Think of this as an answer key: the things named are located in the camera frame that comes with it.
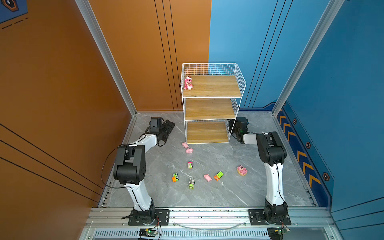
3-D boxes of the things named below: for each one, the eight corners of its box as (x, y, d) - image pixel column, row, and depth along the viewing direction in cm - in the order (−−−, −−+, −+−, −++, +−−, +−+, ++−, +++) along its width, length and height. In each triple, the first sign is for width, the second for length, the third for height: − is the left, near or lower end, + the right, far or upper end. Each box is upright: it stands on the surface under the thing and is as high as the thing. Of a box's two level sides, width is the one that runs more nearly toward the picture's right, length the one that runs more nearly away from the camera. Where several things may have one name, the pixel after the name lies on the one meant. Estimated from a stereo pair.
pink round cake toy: (242, 177, 88) (244, 175, 86) (235, 170, 91) (236, 168, 88) (247, 173, 90) (248, 170, 87) (239, 166, 93) (240, 164, 90)
